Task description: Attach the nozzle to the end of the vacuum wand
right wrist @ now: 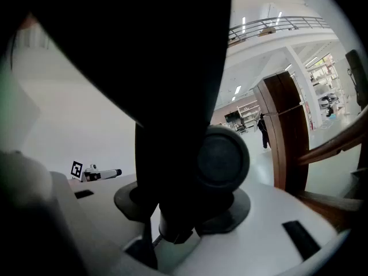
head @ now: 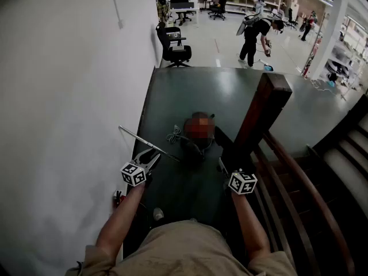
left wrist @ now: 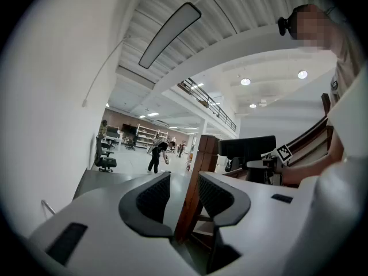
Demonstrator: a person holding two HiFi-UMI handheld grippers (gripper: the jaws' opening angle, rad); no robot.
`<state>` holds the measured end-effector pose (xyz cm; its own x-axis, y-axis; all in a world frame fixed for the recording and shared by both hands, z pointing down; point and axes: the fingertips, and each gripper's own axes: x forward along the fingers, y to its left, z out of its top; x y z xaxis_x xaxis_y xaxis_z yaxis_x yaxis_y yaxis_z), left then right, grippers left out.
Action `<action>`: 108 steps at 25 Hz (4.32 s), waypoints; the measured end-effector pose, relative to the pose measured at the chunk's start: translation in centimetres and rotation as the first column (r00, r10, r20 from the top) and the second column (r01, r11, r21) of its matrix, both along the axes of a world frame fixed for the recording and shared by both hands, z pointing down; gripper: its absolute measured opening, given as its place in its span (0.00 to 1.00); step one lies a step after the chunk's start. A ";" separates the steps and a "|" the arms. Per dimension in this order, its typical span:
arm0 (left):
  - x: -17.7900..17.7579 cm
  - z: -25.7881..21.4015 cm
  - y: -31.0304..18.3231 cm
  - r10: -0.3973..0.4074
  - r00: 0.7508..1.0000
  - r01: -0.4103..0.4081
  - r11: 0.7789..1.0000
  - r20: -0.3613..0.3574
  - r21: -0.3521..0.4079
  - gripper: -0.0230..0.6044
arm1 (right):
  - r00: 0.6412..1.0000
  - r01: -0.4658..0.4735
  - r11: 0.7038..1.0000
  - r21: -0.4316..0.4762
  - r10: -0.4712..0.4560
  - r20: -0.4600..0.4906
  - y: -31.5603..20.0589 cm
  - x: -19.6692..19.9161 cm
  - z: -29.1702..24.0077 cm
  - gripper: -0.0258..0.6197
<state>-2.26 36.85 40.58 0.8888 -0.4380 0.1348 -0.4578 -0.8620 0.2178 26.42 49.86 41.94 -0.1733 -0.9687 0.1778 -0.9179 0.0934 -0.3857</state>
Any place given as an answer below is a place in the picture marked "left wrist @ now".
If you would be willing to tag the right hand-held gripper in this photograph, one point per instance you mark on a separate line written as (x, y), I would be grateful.
(283, 154)

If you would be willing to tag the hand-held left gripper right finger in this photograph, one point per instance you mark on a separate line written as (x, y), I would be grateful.
(253, 211)

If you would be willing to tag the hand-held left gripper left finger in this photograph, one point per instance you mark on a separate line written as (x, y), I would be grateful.
(109, 211)

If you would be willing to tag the metal vacuum tube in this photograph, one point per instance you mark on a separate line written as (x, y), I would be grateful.
(49, 206)

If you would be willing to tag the person's right forearm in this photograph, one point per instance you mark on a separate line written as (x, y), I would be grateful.
(310, 168)

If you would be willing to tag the black office chair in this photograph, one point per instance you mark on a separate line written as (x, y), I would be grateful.
(130, 144)
(106, 162)

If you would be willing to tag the black mezzanine railing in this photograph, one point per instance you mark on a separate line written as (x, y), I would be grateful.
(227, 121)

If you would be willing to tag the round ceiling light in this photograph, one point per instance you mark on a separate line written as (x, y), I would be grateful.
(302, 74)
(252, 105)
(245, 81)

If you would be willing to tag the dark wooden stair railing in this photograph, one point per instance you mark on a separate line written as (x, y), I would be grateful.
(310, 134)

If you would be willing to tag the white office desk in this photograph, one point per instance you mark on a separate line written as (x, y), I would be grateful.
(113, 139)

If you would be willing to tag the black computer monitor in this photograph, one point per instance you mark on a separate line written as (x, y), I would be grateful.
(112, 130)

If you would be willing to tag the white storage shelf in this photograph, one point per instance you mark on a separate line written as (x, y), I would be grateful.
(149, 137)

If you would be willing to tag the black television screen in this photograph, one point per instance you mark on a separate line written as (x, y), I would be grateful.
(129, 128)

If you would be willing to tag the person's tan shirt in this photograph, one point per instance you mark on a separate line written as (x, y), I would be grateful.
(345, 59)

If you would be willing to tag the person's head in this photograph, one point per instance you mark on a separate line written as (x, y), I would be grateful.
(310, 24)

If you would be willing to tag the long ceiling lamp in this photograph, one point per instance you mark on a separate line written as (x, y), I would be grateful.
(169, 36)

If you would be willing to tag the black head-mounted camera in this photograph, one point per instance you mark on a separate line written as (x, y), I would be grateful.
(284, 26)

